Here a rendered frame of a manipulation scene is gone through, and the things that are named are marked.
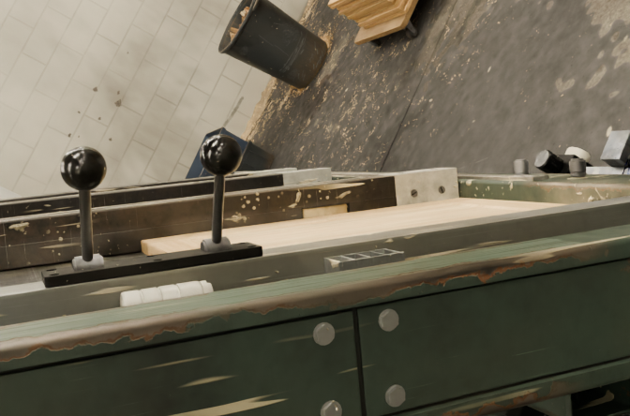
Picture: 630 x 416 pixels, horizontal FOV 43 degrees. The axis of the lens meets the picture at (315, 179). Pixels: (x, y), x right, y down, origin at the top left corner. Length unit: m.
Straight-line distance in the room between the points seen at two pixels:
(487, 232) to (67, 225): 0.63
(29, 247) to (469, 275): 0.78
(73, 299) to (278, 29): 4.89
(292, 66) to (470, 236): 4.79
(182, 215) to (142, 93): 5.17
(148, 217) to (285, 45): 4.38
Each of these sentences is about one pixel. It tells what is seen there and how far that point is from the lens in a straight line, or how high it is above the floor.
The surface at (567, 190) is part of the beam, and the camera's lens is 1.21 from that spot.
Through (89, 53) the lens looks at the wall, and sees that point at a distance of 6.38.
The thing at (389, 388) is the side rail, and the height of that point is 1.31.
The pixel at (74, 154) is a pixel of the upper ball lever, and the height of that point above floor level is 1.55.
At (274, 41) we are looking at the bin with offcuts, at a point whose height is 0.39.
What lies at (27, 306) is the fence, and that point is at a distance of 0.73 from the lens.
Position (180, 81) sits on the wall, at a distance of 6.47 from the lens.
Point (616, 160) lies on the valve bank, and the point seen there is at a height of 0.76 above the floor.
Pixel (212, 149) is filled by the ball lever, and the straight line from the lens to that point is 0.71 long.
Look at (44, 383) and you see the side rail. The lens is 0.49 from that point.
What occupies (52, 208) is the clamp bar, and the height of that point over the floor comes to 1.46.
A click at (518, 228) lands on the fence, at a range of 0.90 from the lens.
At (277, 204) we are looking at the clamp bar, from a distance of 1.29.
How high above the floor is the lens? 1.60
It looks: 20 degrees down
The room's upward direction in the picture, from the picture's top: 62 degrees counter-clockwise
